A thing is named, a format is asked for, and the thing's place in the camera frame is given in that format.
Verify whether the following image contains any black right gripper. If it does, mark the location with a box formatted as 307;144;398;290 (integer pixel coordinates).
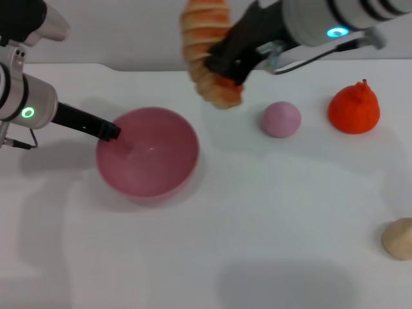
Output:
207;1;293;87

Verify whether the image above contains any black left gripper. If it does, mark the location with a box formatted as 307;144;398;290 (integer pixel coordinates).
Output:
50;102;122;143

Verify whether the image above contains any orange striped long bread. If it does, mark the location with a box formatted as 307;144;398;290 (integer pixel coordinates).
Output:
180;0;245;111

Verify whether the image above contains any pink plastic bowl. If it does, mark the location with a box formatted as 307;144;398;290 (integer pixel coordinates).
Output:
95;106;201;205

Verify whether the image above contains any pink round toy peach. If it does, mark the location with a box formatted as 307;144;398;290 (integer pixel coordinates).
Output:
261;101;303;139

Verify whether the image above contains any red-orange toy fruit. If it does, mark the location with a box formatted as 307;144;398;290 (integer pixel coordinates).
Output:
327;78;381;135

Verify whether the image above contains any beige round bun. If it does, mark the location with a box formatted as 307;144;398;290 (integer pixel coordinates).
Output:
381;218;412;261

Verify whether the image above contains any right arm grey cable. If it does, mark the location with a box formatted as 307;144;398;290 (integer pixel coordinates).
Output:
257;27;386;76

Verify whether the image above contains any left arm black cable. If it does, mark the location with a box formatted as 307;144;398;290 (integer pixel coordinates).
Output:
0;127;40;151

